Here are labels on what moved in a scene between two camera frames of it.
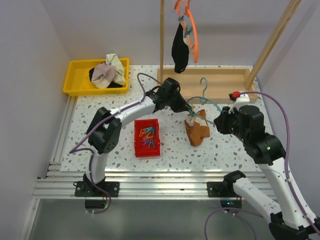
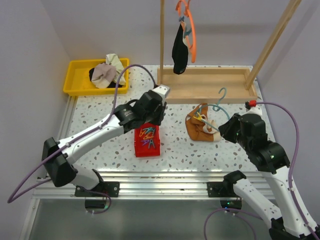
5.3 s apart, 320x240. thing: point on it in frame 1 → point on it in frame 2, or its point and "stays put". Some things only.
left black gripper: x=182 y=106 → x=161 y=108
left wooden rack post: x=162 y=41 stays put
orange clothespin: x=150 y=135 stays put
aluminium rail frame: x=56 y=184 stays put
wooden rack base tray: x=209 y=84 stays put
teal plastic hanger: x=192 y=114 → x=226 y=112
